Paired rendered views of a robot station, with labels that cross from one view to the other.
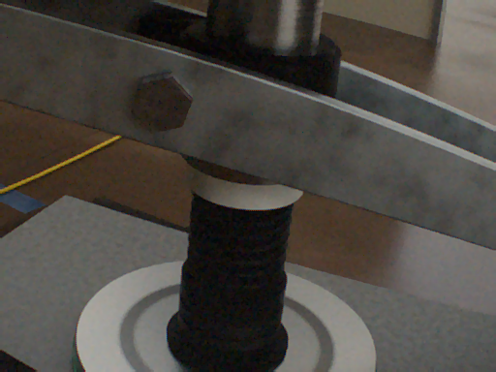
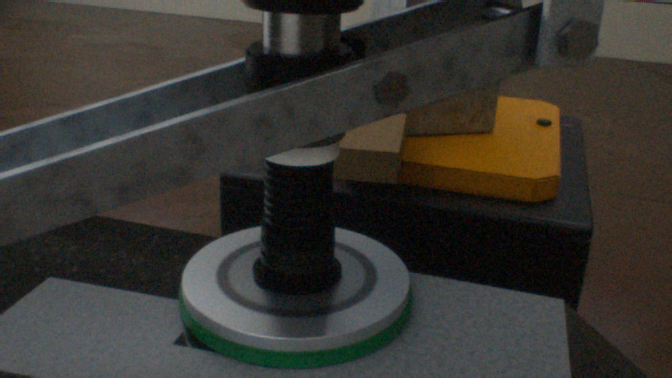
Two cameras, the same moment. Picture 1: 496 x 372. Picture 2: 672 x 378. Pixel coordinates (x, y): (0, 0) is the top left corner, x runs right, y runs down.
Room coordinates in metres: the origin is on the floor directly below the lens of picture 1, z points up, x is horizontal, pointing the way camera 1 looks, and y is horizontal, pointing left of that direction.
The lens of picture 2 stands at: (0.96, -0.03, 1.16)
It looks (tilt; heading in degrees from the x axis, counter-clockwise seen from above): 22 degrees down; 172
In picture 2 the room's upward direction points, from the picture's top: 2 degrees clockwise
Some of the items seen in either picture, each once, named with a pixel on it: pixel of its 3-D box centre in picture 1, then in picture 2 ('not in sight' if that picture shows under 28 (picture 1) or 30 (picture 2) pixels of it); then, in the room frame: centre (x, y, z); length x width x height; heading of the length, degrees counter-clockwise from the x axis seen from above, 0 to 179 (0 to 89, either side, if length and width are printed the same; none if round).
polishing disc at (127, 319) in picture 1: (226, 346); (297, 278); (0.40, 0.00, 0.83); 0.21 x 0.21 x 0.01
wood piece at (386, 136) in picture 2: not in sight; (370, 143); (-0.05, 0.15, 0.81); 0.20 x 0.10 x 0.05; 165
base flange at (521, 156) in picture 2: not in sight; (426, 127); (-0.26, 0.29, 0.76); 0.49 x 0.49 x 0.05; 67
